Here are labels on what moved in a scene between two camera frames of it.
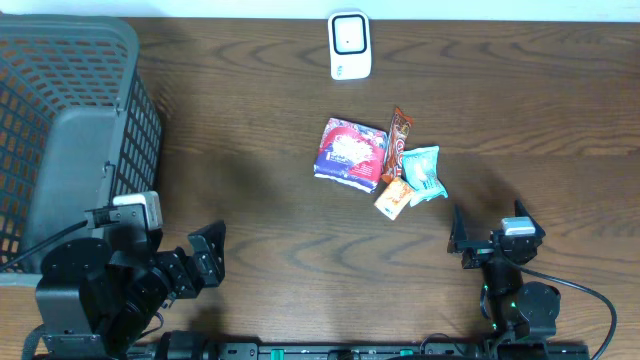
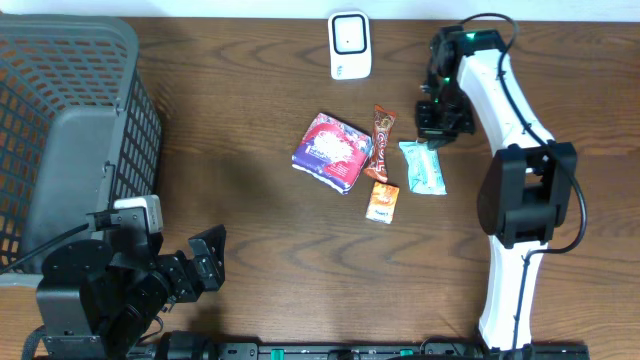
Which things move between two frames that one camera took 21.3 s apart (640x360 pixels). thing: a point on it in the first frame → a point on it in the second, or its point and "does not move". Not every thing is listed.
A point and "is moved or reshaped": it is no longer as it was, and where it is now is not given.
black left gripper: [198, 265] does not move
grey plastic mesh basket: [80, 121] does not move
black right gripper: [479, 252] → [440, 136]
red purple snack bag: [351, 155] is moved or reshaped
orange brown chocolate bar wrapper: [400, 125] → [383, 120]
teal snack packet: [421, 170] is moved or reshaped
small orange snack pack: [395, 197] is moved or reshaped
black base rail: [358, 351] does not move
